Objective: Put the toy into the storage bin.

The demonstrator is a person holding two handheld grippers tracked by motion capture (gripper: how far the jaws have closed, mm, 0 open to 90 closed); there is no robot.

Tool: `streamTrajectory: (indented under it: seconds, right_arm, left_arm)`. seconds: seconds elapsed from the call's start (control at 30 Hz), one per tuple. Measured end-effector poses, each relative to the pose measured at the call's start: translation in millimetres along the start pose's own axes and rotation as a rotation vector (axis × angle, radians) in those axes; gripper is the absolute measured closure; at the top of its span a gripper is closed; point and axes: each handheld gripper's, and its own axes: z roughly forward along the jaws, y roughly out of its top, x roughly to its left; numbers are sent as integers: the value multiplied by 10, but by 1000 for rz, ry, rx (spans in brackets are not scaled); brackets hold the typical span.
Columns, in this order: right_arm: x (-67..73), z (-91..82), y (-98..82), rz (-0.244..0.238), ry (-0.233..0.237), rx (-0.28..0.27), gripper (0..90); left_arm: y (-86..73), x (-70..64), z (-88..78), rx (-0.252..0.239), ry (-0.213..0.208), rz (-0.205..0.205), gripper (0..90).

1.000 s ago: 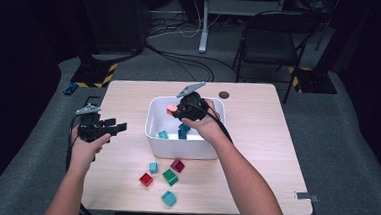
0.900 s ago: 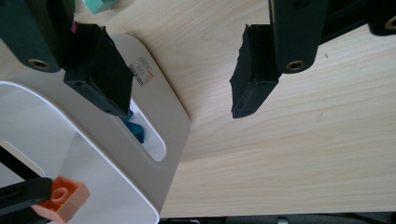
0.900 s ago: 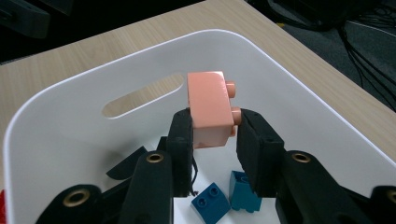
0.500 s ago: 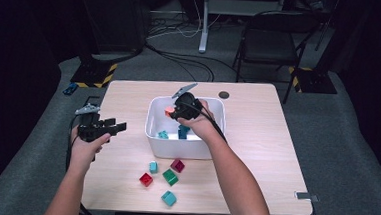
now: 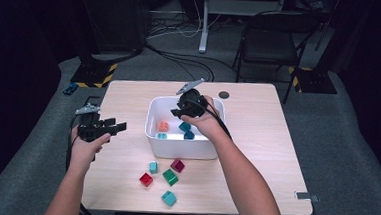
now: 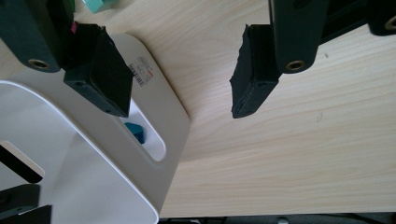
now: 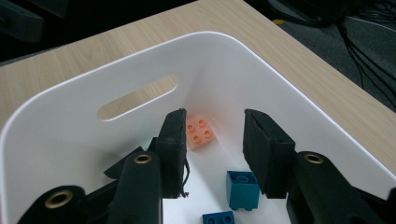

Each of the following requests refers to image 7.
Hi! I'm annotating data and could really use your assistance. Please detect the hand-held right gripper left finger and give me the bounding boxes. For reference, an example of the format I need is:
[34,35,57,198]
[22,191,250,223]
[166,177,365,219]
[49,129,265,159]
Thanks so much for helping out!
[154,107,189,200]

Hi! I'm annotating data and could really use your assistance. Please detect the pink toy brick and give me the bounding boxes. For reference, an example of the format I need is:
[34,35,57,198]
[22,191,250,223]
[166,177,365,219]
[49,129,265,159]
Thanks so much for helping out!
[186,117,216,151]

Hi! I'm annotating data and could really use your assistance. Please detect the dark blue toy brick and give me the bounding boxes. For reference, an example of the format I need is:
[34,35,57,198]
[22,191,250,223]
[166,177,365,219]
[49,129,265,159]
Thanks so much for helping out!
[201,210,236,224]

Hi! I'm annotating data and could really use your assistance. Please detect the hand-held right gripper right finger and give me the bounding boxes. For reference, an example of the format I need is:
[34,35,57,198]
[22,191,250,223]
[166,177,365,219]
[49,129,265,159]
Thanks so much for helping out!
[242,108,297,200]

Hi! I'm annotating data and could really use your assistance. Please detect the white plastic bin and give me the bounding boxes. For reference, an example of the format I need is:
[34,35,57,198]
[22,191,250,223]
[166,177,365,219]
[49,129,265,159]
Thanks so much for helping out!
[0,30,396,224]

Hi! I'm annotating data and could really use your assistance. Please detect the black floor cables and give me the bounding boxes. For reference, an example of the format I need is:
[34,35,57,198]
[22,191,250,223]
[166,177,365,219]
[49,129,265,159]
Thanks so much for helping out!
[337,8,396,111]

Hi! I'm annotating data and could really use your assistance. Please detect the blue sloped toy brick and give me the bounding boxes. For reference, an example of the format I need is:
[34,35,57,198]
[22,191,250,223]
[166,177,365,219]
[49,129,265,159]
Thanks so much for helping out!
[225,170,261,212]

